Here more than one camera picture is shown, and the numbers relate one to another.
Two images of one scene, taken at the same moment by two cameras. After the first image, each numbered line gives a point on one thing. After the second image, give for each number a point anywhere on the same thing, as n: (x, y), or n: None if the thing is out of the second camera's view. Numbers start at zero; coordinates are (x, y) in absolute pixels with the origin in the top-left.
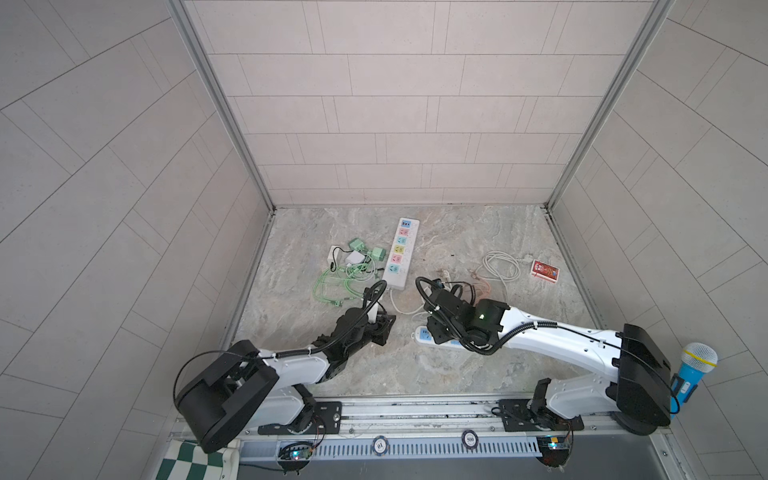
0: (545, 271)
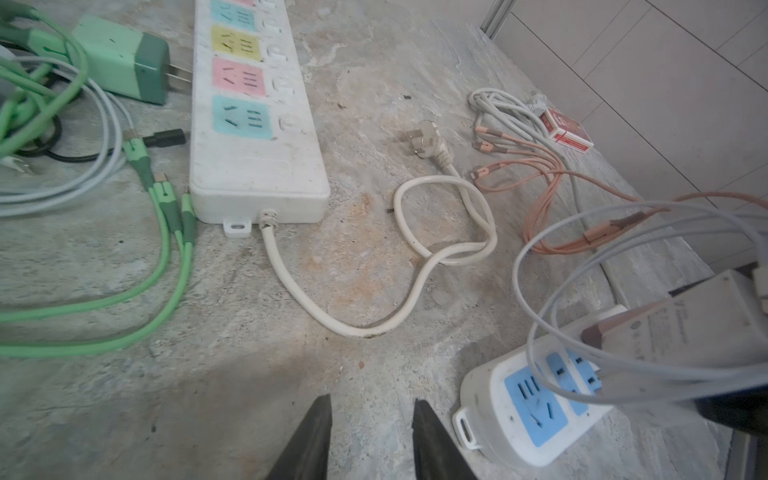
0: (565, 130)
